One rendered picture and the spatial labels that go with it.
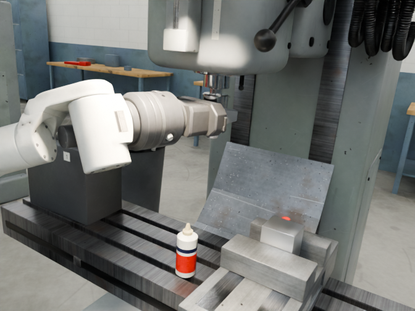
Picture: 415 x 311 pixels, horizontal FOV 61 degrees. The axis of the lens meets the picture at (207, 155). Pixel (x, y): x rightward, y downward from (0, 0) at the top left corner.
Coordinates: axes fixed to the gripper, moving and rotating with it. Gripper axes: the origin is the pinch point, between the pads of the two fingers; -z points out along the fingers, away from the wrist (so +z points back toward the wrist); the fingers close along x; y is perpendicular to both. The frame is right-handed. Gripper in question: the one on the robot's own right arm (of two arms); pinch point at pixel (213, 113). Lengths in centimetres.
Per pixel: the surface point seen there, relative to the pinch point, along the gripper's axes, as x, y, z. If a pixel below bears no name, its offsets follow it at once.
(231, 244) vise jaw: -10.6, 20.7, 4.0
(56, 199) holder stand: 38.3, 27.9, 14.6
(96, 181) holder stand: 28.8, 21.0, 8.6
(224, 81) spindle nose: -2.3, -6.1, 0.5
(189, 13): -4.9, -15.9, 11.7
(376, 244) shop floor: 28, 121, -217
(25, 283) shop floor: 141, 124, -5
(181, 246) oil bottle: -0.9, 24.8, 6.9
